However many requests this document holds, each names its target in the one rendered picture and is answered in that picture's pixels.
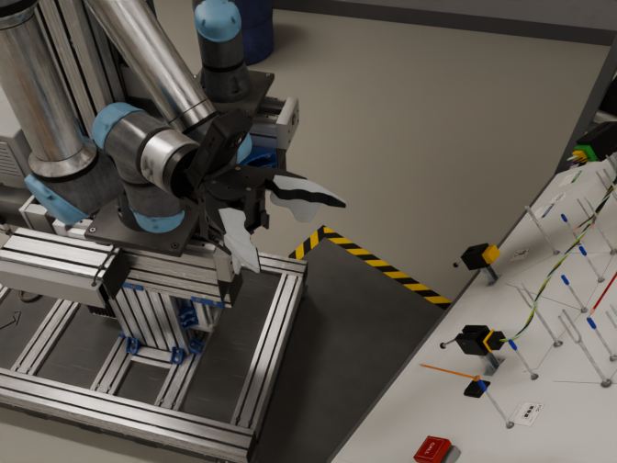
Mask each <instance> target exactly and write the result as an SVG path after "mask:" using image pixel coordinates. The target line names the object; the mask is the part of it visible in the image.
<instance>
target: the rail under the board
mask: <svg viewBox="0 0 617 463"><path fill-rule="evenodd" d="M555 177H556V175H553V176H552V177H551V178H550V179H549V181H548V182H547V183H546V184H545V186H544V187H543V188H542V190H541V191H540V192H539V193H538V195H537V196H536V197H535V198H534V200H533V201H532V203H531V204H530V205H529V208H531V207H532V206H533V204H534V203H535V202H536V200H537V199H538V198H539V197H540V196H541V195H542V194H543V192H544V191H545V190H546V188H547V187H548V186H549V184H550V183H551V182H552V181H553V179H554V178H555ZM527 212H528V211H527V209H526V210H525V211H524V212H523V214H522V215H521V216H520V217H519V218H518V219H517V221H516V222H515V223H514V225H513V226H512V227H511V228H510V230H509V231H508V232H507V234H506V235H505V236H504V237H503V239H502V240H501V241H500V242H499V244H498V245H497V248H498V249H499V248H500V247H501V246H502V244H503V243H504V242H505V241H506V239H507V238H508V237H509V235H510V234H511V233H512V231H513V230H514V229H515V228H516V226H517V225H518V224H519V222H520V221H521V220H522V218H523V217H524V216H525V215H526V213H527ZM480 272H481V271H480V269H478V270H477V271H476V273H475V274H474V275H473V276H472V278H471V279H470V280H469V281H468V283H467V284H466V285H465V287H464V288H463V289H462V290H461V292H460V293H459V294H458V295H457V297H456V298H455V299H454V301H453V302H452V303H451V305H450V306H449V307H448V308H447V310H446V311H445V312H444V313H443V315H442V316H441V317H440V319H439V320H438V321H437V322H436V323H435V324H434V325H433V327H432V328H431V329H430V331H429V332H428V333H427V334H426V336H425V337H424V338H423V339H422V341H421V342H420V343H419V345H418V346H417V347H416V348H415V350H414V351H413V352H412V354H411V355H410V356H409V358H408V359H407V360H406V361H405V363H404V364H403V365H402V366H401V368H400V369H399V370H398V372H397V373H396V374H395V375H394V377H393V378H392V379H391V380H390V381H389V382H388V384H387V385H386V386H385V387H384V389H383V390H382V391H381V392H380V394H379V395H378V396H377V397H376V399H375V400H374V402H373V403H372V404H371V405H370V407H369V408H368V409H367V410H366V412H365V413H364V414H363V416H362V417H361V418H360V419H359V421H358V422H357V423H356V424H355V426H354V427H353V429H352V430H351V431H350V432H349V434H348V435H347V436H346V437H345V438H344V439H343V440H342V442H341V443H340V444H339V445H338V447H337V448H336V449H335V450H334V452H333V453H332V454H331V456H330V457H329V458H328V460H327V463H331V462H332V461H333V460H334V458H335V457H336V456H337V454H338V453H339V452H340V451H341V449H342V448H343V447H344V445H345V444H346V443H347V441H348V440H349V439H350V438H351V436H352V435H353V434H354V432H355V431H356V430H357V428H358V427H359V426H360V425H361V423H362V422H363V421H364V420H365V418H366V417H367V415H368V414H369V413H370V412H371V411H372V410H373V409H374V408H375V406H376V405H377V403H378V402H379V401H380V400H381V398H382V397H383V396H384V395H385V393H386V392H387V390H388V389H389V388H390V387H391V385H392V384H393V383H394V382H395V380H396V379H397V378H398V376H399V375H400V374H401V372H402V371H403V370H404V369H405V367H406V366H407V365H408V363H409V362H410V361H411V359H412V358H413V357H414V356H415V355H416V354H417V353H418V351H419V350H420V349H421V347H422V346H423V345H424V344H425V342H426V341H427V340H428V338H429V337H430V336H431V335H432V333H433V332H434V331H435V329H436V328H437V327H438V325H439V324H440V323H441V322H442V320H443V319H444V318H445V316H446V315H447V314H448V312H449V311H450V310H451V309H452V307H453V306H454V305H455V303H456V302H457V301H458V300H459V299H460V298H461V297H462V295H463V294H464V293H465V292H466V290H467V289H468V287H469V286H470V285H471V284H472V282H473V281H474V280H475V279H476V277H477V276H478V274H479V273H480Z"/></svg>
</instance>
